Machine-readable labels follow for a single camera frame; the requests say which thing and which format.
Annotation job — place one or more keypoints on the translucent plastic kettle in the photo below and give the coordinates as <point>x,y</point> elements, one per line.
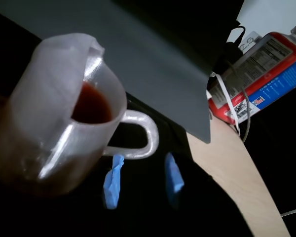
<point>51,98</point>

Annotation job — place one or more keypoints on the white lettered box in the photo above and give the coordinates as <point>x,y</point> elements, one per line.
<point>251,40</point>

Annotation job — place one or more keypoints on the black work mat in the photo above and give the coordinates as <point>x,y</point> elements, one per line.
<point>64,217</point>

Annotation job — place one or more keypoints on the red-brown tea liquid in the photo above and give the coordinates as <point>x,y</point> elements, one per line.
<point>91,106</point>

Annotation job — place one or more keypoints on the red labelled plastic container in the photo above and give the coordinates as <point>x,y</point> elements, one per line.
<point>273,81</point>

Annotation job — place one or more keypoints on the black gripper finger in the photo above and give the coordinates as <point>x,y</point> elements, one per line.
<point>173,180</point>
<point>112,187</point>

